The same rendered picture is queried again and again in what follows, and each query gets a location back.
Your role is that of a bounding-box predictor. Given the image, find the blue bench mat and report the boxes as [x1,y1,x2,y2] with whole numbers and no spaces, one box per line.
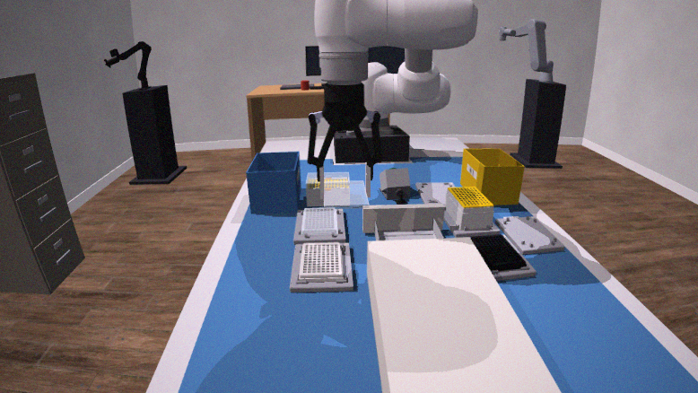
[178,157,698,393]

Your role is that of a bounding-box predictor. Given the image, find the yellow open-top bin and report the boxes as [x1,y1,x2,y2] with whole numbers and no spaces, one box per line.
[460,149,525,205]

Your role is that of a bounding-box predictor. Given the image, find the blue open-top bin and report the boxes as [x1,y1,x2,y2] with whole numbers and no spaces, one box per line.
[246,152,301,214]

